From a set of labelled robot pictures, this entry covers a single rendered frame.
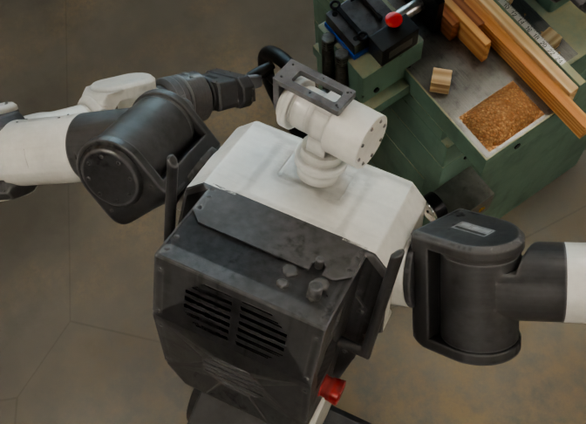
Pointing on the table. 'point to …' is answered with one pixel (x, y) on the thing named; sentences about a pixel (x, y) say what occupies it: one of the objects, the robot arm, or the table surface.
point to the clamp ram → (424, 5)
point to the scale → (524, 23)
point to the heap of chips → (500, 116)
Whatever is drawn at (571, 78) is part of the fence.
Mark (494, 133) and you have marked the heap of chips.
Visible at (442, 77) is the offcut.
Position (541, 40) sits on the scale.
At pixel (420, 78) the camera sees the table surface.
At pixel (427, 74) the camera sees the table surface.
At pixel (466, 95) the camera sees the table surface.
